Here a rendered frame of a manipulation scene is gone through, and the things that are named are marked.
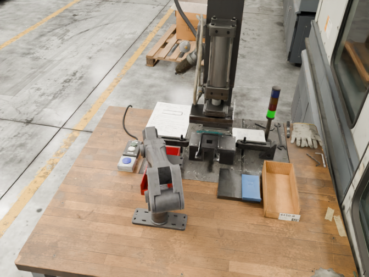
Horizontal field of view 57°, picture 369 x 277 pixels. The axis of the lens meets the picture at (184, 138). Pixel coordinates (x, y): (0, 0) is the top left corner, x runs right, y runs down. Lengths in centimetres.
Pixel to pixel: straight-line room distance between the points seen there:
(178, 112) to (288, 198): 76
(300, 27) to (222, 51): 323
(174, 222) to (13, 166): 207
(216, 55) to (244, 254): 70
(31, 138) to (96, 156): 184
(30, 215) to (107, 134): 116
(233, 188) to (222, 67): 48
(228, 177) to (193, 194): 17
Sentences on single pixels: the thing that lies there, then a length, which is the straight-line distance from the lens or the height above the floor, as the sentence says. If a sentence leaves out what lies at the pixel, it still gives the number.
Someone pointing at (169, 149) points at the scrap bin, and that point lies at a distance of 151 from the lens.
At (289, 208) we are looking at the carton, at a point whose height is 90.
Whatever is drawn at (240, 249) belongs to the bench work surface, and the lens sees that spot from 124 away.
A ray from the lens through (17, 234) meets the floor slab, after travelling 260.
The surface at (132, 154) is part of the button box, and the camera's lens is 152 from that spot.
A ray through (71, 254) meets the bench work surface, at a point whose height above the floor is 90.
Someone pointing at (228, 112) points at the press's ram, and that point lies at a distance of 142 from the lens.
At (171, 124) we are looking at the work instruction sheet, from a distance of 174.
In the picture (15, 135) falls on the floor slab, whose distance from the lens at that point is 347.
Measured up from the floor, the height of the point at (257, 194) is 92.
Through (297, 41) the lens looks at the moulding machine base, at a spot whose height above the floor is 35.
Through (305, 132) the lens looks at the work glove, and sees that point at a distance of 177.
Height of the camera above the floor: 191
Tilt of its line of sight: 38 degrees down
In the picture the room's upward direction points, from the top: 1 degrees clockwise
